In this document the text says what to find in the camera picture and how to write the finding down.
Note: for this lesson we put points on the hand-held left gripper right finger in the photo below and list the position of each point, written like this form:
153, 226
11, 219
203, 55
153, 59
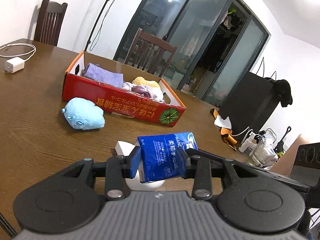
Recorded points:
185, 165

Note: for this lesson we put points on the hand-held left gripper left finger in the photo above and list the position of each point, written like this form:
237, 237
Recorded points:
133, 163

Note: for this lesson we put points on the white round soft roll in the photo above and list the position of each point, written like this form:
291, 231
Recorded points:
122, 148

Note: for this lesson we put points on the blue tissue pack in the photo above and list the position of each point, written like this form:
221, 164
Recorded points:
162, 155

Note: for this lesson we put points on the red cardboard box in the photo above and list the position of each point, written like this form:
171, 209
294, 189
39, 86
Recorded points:
112, 100

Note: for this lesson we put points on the light blue plush toy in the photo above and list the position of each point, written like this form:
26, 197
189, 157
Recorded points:
85, 115

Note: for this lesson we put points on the fluffy lilac cloth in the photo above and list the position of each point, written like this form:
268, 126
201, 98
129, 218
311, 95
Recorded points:
156, 94

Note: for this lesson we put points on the purple satin scrunchie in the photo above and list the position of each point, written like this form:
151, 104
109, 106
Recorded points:
141, 90

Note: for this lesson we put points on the person's right forearm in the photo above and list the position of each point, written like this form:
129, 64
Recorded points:
285, 152

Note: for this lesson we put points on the black stick tool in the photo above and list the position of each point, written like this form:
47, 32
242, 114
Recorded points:
283, 141

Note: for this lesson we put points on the white and blue packet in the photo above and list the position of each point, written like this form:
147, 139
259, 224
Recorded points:
268, 156

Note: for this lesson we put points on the clear glass cup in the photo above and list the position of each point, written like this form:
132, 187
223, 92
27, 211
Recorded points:
261, 142

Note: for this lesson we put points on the orange wrapper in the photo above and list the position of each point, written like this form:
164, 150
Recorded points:
228, 138

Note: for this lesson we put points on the orange white cloth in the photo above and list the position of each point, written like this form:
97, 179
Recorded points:
221, 121

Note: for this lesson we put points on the white spray bottle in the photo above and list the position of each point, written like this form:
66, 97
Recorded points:
246, 143

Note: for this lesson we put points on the black coat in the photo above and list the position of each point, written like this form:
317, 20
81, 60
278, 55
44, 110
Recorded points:
283, 92

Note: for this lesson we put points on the black monitor with jacket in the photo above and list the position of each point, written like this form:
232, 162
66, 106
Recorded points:
250, 100

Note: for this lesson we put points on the dark wooden slatted chair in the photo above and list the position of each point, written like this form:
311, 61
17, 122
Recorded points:
50, 21
150, 52

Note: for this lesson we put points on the black framed sliding glass door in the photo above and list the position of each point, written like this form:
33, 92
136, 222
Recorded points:
200, 30

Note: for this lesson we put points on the black studio light on stand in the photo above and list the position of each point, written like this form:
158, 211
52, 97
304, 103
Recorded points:
100, 17

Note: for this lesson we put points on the white charger block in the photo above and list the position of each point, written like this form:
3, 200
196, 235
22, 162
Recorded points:
14, 66

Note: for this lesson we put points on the hanging clothes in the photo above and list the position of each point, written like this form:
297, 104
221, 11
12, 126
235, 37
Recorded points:
232, 18

